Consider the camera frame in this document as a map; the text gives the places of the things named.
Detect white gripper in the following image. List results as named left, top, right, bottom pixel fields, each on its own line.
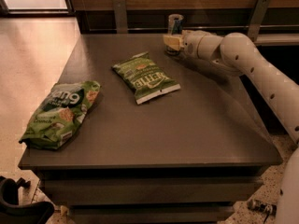
left=163, top=30, right=213, bottom=59

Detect redbull can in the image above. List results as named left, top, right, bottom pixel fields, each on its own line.
left=166, top=14, right=184, bottom=55

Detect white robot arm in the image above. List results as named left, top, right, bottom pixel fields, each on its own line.
left=164, top=30, right=299, bottom=224

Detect green Kettle chip bag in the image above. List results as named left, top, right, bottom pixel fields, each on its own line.
left=112, top=52, right=180, bottom=105

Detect green rice chip bag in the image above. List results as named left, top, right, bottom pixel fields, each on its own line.
left=20, top=81, right=101, bottom=150

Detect grey drawer cabinet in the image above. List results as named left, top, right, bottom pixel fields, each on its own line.
left=20, top=35, right=281, bottom=224

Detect black white striped tool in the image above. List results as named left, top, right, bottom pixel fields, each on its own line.
left=247, top=199, right=277, bottom=224

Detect black chair base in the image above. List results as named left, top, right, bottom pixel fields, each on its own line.
left=0, top=176, right=54, bottom=224

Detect left metal bracket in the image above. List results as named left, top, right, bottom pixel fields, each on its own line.
left=112, top=0, right=128, bottom=34

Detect metal bracket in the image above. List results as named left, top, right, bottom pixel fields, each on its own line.
left=247, top=0, right=271, bottom=42
left=112, top=0, right=128, bottom=34

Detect right metal bracket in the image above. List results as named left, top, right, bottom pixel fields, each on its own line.
left=247, top=0, right=271, bottom=42

